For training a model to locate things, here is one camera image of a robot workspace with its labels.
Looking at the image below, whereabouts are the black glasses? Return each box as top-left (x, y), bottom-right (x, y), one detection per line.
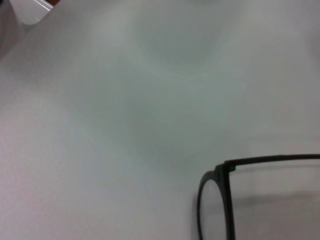
top-left (195, 154), bottom-right (320, 240)

